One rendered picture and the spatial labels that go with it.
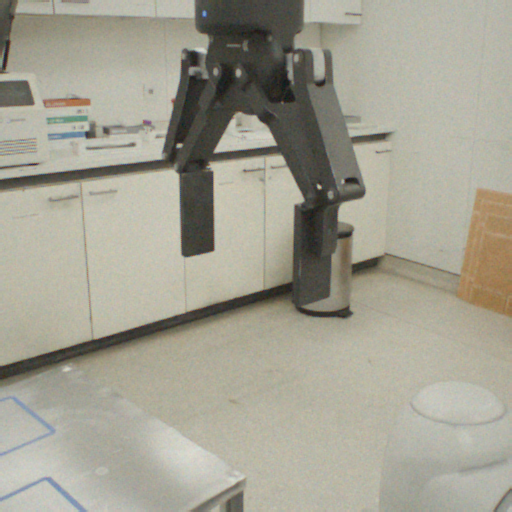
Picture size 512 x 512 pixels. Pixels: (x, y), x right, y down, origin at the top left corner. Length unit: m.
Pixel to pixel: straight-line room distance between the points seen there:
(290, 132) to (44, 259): 2.47
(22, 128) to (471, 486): 2.30
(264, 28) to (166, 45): 3.33
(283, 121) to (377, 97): 3.75
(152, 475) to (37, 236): 2.01
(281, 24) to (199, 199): 0.17
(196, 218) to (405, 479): 0.41
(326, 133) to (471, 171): 3.41
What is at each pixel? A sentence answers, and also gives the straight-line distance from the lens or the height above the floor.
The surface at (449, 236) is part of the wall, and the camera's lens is 3.95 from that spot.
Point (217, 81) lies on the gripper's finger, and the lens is 0.47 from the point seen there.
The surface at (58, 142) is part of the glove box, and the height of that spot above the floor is 0.93.
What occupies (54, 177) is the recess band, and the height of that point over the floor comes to 0.84.
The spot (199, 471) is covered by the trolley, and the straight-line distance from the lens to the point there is 0.91.
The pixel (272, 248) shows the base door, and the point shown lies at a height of 0.31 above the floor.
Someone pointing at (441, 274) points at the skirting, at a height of 0.07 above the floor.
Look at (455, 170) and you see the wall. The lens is 3.86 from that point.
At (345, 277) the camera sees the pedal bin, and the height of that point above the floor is 0.21.
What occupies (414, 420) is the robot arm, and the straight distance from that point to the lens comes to 0.78.
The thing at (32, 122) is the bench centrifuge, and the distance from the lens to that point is 2.75.
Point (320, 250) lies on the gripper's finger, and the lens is 0.42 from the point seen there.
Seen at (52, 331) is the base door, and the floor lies 0.18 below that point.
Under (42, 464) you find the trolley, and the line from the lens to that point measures 0.96.
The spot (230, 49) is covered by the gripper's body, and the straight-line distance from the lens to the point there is 0.47.
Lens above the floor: 1.36
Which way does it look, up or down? 17 degrees down
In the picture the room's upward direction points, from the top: straight up
